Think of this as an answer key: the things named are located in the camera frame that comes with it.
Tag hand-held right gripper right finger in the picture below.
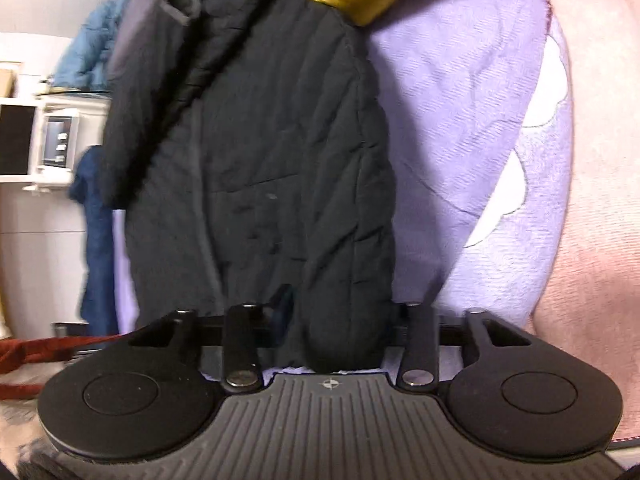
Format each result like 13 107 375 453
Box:
391 301 533 390

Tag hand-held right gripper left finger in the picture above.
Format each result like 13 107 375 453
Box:
127 284 295 393

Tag black quilted jacket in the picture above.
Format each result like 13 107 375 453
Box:
99 0 402 375

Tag blue jeans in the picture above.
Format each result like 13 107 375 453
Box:
69 145 122 337

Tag purple floral bedsheet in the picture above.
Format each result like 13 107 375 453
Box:
111 0 552 377

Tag pink purple fleece blanket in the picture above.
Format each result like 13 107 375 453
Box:
450 0 640 363

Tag red cloth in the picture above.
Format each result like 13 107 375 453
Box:
0 332 122 402

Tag white cabinet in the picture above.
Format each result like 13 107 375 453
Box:
0 32 117 342

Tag white microwave oven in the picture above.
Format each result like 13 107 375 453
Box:
0 96 82 185

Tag light blue puffer jacket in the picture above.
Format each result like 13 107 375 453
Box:
51 0 135 95

